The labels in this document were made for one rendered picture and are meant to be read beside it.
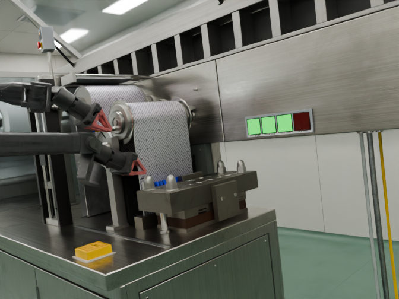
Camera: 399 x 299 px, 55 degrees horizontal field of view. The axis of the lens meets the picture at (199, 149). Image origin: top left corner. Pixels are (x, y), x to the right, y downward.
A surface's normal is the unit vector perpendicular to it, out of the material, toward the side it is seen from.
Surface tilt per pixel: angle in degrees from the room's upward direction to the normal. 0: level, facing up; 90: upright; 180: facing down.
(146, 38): 90
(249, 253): 90
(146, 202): 90
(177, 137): 90
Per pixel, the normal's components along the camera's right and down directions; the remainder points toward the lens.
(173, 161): 0.69, -0.04
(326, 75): -0.71, 0.12
